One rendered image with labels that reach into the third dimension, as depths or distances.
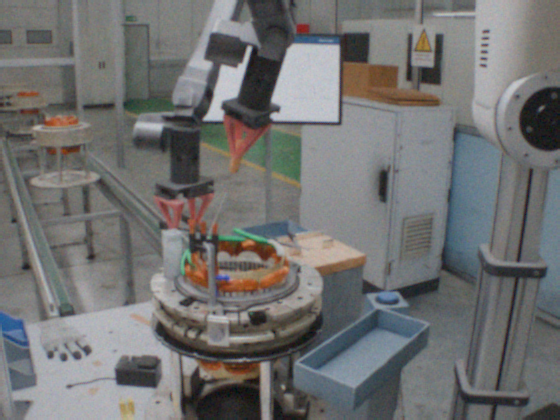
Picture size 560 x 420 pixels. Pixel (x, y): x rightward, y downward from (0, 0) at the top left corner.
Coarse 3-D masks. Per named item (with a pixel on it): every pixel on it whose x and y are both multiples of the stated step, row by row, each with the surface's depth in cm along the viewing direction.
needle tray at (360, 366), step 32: (384, 320) 101; (416, 320) 97; (320, 352) 89; (352, 352) 94; (384, 352) 94; (416, 352) 93; (320, 384) 81; (352, 384) 85; (384, 384) 85; (352, 416) 89; (384, 416) 92
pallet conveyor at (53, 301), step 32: (0, 128) 519; (0, 160) 680; (64, 160) 492; (96, 160) 362; (64, 192) 500; (128, 192) 291; (32, 224) 239; (128, 224) 288; (32, 256) 216; (128, 256) 294; (160, 256) 229; (64, 288) 178; (128, 288) 297
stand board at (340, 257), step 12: (300, 240) 136; (312, 240) 136; (336, 240) 136; (288, 252) 128; (312, 252) 129; (324, 252) 129; (336, 252) 129; (348, 252) 129; (360, 252) 129; (312, 264) 122; (324, 264) 122; (336, 264) 123; (348, 264) 125; (360, 264) 127
